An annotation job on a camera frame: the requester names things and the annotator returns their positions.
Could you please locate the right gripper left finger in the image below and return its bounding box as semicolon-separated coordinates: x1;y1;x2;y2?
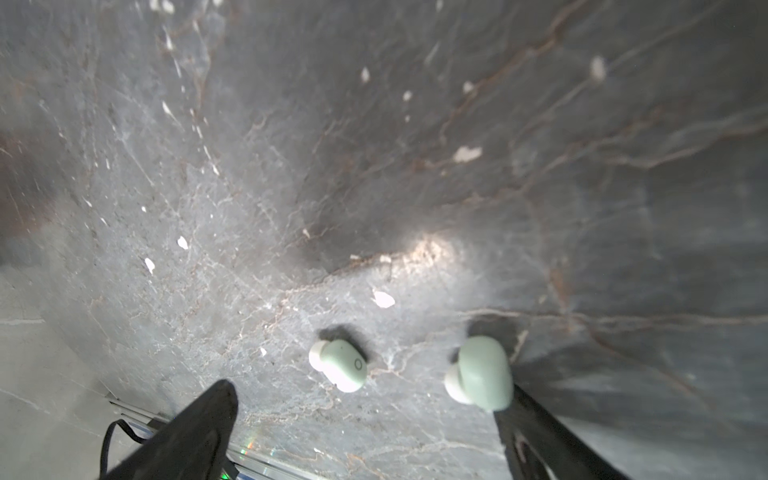
99;379;239;479

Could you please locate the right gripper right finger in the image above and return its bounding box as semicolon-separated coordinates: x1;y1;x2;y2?
494;386;626;479

